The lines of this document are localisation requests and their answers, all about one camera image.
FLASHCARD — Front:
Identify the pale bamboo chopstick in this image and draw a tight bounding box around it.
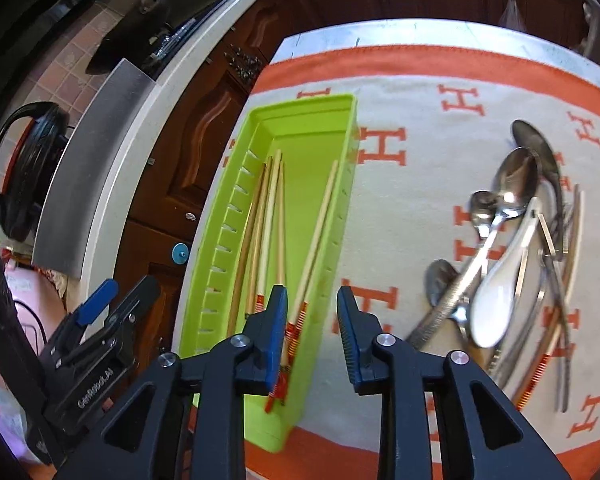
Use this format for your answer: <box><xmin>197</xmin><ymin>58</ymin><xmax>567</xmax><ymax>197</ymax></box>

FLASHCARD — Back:
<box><xmin>254</xmin><ymin>150</ymin><xmax>283</xmax><ymax>313</ymax></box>

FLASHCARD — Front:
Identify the pale chopstick red striped end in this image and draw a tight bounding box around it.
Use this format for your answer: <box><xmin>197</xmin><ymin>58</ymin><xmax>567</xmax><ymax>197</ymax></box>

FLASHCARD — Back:
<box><xmin>513</xmin><ymin>184</ymin><xmax>585</xmax><ymax>413</ymax></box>

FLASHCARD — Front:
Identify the orange beige H-pattern blanket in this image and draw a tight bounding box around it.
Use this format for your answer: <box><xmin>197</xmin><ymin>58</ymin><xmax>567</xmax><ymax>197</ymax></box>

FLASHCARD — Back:
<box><xmin>172</xmin><ymin>44</ymin><xmax>600</xmax><ymax>480</ymax></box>

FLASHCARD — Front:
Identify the bamboo chopstick red striped end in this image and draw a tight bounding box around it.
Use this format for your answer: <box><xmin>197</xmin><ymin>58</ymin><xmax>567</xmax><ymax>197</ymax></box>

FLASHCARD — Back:
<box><xmin>245</xmin><ymin>157</ymin><xmax>273</xmax><ymax>318</ymax></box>

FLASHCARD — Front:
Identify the white ceramic soup spoon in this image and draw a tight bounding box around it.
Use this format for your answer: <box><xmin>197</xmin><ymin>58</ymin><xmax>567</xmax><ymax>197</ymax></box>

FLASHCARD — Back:
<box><xmin>468</xmin><ymin>197</ymin><xmax>542</xmax><ymax>349</ymax></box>

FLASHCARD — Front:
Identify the bamboo chopstick red patterned end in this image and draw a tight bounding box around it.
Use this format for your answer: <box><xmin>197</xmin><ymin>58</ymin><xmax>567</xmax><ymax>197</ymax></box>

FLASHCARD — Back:
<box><xmin>226</xmin><ymin>159</ymin><xmax>271</xmax><ymax>336</ymax></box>

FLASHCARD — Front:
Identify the lime green plastic utensil tray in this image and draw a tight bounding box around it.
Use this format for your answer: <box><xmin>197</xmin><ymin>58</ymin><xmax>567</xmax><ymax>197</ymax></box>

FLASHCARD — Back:
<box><xmin>176</xmin><ymin>94</ymin><xmax>358</xmax><ymax>453</ymax></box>

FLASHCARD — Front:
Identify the dark brown wooden chopstick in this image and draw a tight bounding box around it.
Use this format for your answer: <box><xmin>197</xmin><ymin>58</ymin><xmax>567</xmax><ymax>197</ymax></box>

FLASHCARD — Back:
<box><xmin>484</xmin><ymin>184</ymin><xmax>581</xmax><ymax>376</ymax></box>

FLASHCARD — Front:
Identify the bamboo chopstick decorated end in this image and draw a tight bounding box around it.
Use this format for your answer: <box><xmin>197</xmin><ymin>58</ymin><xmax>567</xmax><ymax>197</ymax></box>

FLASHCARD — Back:
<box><xmin>264</xmin><ymin>160</ymin><xmax>339</xmax><ymax>413</ymax></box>

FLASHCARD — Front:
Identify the long steel spoon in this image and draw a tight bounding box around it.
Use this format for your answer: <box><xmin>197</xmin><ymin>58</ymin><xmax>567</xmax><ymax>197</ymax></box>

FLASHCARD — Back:
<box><xmin>512</xmin><ymin>119</ymin><xmax>565</xmax><ymax>260</ymax></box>

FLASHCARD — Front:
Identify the large steel spoon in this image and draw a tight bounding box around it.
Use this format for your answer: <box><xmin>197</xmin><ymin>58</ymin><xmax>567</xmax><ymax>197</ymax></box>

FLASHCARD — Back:
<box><xmin>407</xmin><ymin>148</ymin><xmax>540</xmax><ymax>350</ymax></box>

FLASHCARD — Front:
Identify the stainless steel fork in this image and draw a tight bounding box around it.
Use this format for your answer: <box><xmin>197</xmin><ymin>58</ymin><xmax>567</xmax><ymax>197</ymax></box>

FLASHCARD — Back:
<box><xmin>489</xmin><ymin>185</ymin><xmax>584</xmax><ymax>412</ymax></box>

